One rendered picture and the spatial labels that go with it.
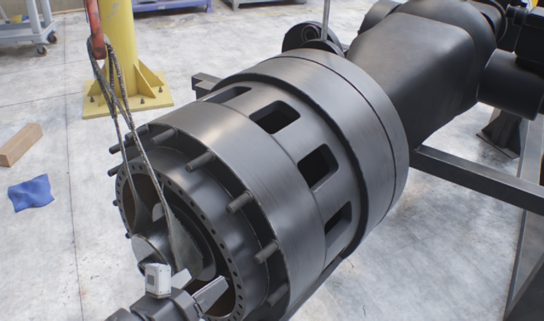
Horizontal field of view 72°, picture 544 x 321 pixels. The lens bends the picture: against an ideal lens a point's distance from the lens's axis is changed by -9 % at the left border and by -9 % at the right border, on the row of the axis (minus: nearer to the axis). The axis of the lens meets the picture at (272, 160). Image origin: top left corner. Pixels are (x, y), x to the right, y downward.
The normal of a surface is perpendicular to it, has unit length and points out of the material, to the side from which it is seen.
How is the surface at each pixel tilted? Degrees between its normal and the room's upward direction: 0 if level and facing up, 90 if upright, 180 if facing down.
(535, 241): 0
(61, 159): 0
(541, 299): 90
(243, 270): 68
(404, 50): 27
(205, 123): 2
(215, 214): 36
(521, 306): 90
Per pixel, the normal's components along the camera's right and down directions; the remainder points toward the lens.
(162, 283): 0.69, -0.09
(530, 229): 0.04, -0.82
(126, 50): 0.63, 0.47
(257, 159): 0.40, -0.54
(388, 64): -0.25, -0.53
